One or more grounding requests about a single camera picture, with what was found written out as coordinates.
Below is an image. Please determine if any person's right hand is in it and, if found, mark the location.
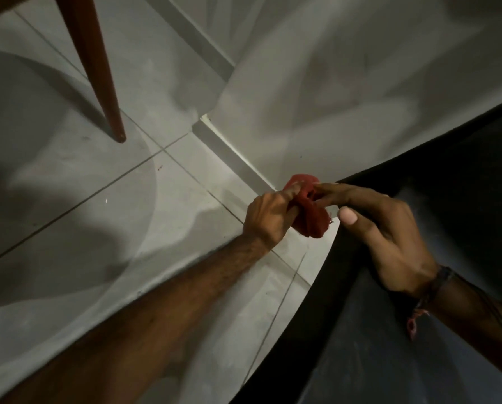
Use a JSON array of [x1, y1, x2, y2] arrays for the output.
[[313, 183, 442, 300]]

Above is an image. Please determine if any person's right forearm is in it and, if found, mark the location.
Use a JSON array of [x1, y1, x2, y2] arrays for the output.
[[419, 271, 502, 388]]

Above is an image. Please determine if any dark thread bracelet red tassel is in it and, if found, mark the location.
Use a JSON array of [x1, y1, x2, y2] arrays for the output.
[[406, 265, 459, 342]]

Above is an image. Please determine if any red cloth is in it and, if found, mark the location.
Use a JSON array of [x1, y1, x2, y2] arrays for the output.
[[282, 174, 334, 240]]

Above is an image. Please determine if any white baseboard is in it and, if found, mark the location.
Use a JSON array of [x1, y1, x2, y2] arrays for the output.
[[148, 0, 236, 82], [192, 114, 311, 287]]

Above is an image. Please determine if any brown wooden chair leg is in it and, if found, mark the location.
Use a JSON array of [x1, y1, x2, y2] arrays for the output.
[[0, 0, 127, 144]]

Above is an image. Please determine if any person's left forearm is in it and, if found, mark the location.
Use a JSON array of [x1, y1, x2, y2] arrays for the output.
[[0, 235, 273, 404]]

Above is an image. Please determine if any person's left hand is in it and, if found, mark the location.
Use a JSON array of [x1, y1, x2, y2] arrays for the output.
[[242, 182, 305, 253]]

